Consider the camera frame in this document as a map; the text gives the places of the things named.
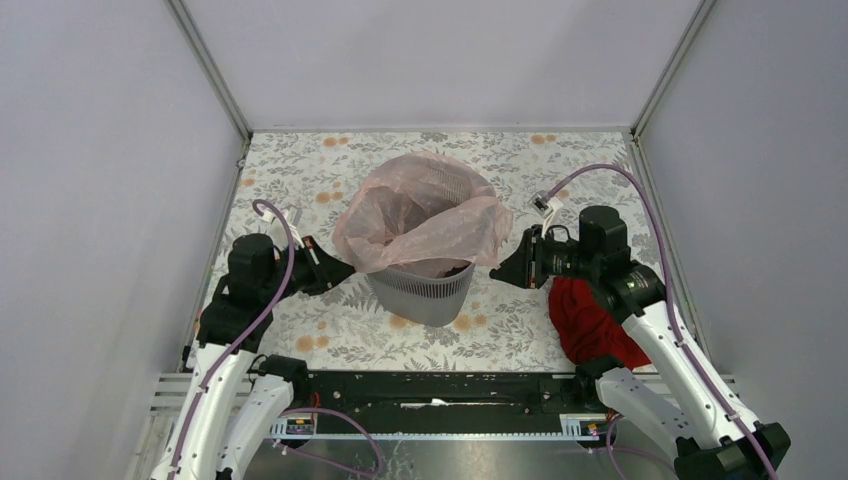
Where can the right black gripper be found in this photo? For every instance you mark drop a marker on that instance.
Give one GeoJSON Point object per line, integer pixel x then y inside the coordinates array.
{"type": "Point", "coordinates": [526, 266]}

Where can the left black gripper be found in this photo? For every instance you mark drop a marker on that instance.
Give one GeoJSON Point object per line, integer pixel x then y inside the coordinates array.
{"type": "Point", "coordinates": [328, 270]}

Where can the pink plastic trash bag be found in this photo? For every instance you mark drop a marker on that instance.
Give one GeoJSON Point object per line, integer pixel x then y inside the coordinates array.
{"type": "Point", "coordinates": [423, 213]}

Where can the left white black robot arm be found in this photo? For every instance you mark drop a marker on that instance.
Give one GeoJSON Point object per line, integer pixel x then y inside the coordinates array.
{"type": "Point", "coordinates": [235, 394]}

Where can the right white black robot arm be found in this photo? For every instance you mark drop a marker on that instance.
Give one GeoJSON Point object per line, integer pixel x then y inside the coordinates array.
{"type": "Point", "coordinates": [704, 427]}

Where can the grey plastic trash bin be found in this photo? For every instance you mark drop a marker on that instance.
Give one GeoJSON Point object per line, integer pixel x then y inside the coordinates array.
{"type": "Point", "coordinates": [427, 301]}

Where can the red cloth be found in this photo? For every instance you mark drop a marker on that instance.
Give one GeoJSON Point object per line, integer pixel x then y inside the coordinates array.
{"type": "Point", "coordinates": [586, 331]}

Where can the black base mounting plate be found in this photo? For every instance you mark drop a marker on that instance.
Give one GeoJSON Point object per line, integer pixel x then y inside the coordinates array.
{"type": "Point", "coordinates": [355, 396]}

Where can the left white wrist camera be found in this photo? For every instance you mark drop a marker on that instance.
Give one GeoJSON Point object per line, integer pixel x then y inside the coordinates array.
{"type": "Point", "coordinates": [282, 229]}

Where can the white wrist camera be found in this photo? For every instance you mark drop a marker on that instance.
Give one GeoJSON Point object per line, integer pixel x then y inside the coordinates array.
{"type": "Point", "coordinates": [282, 229]}
{"type": "Point", "coordinates": [547, 208]}

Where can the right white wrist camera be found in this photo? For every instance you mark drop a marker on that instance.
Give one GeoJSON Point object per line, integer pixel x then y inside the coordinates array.
{"type": "Point", "coordinates": [547, 208]}

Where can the grey slotted cable duct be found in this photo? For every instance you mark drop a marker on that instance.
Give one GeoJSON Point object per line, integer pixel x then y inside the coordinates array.
{"type": "Point", "coordinates": [529, 428]}

